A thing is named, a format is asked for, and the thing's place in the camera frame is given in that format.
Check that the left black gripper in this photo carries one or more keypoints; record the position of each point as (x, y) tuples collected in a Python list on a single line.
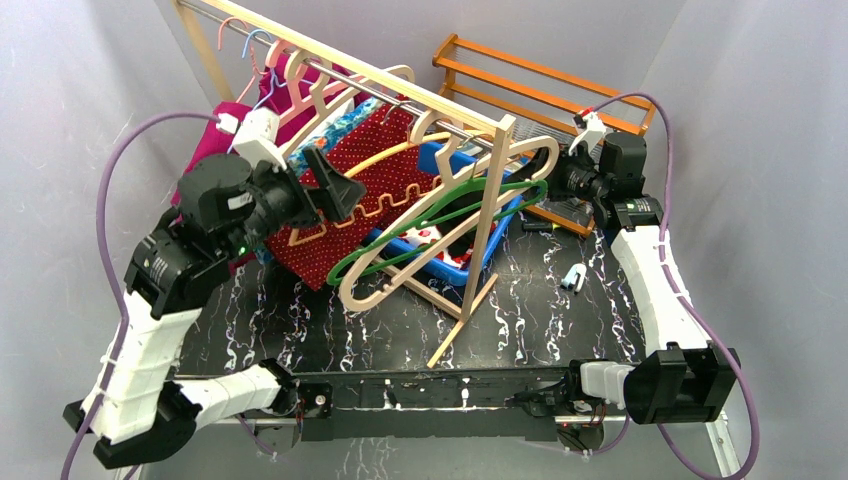
[(318, 194)]

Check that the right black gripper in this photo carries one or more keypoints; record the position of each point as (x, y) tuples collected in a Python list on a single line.
[(553, 183)]

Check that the green velvet hanger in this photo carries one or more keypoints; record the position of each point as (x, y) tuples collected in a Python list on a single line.
[(431, 217)]

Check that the white red poppy garment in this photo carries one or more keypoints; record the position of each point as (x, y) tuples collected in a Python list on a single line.
[(457, 254)]

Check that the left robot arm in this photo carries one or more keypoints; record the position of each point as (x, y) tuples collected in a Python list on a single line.
[(228, 206)]

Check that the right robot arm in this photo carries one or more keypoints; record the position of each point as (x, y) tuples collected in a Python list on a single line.
[(684, 378)]

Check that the blue floral garment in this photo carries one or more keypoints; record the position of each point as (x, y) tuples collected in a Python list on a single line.
[(335, 127)]

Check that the black yellow marker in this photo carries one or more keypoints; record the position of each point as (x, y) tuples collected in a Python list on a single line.
[(540, 227)]

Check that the orange wooden shoe rack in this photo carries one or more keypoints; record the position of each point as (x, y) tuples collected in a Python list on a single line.
[(542, 98)]

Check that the wooden clothes rack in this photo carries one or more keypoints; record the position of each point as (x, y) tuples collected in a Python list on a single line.
[(475, 146)]

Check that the white plastic clip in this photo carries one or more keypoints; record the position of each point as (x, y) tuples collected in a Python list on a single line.
[(575, 278)]

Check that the magenta garment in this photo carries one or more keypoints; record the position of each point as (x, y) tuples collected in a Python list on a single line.
[(213, 142)]

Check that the blue plastic bin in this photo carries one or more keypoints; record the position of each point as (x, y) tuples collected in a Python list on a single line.
[(458, 277)]

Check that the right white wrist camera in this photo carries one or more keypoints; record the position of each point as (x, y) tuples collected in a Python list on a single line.
[(591, 130)]

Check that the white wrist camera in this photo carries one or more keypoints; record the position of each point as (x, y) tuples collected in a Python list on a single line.
[(254, 136), (591, 130)]

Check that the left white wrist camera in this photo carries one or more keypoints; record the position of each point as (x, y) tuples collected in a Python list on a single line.
[(254, 136)]

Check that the black base frame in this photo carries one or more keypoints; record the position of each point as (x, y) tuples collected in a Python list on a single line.
[(535, 404)]

